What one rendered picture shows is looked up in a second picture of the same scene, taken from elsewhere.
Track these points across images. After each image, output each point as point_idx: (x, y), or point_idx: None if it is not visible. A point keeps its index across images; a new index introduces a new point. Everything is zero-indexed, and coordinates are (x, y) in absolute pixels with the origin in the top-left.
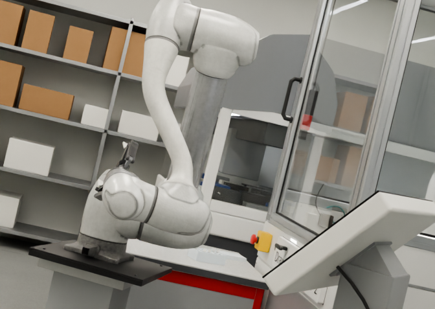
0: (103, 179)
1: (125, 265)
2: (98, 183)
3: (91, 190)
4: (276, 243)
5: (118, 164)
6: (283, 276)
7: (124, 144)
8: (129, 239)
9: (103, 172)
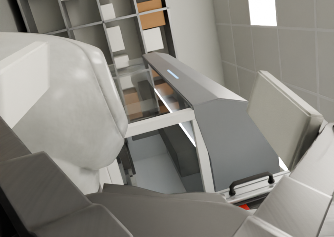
0: (64, 54)
1: None
2: (12, 55)
3: (6, 34)
4: None
5: (314, 223)
6: None
7: (289, 90)
8: None
9: (86, 44)
